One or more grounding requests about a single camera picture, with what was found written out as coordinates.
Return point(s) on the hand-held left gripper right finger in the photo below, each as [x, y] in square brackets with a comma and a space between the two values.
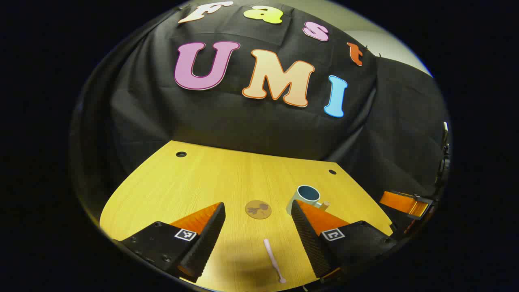
[306, 235]

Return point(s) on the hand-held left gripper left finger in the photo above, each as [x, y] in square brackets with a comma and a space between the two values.
[206, 239]

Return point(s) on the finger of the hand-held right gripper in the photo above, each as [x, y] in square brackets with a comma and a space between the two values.
[401, 202]

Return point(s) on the pale pink toothbrush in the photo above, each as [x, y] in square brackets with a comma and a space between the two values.
[271, 253]

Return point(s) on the round brown coaster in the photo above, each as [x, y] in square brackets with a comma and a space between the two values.
[258, 209]

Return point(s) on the yellow wooden desktop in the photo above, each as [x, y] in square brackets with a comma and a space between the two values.
[227, 182]

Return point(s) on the black backdrop cloth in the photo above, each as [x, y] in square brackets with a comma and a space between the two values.
[251, 125]

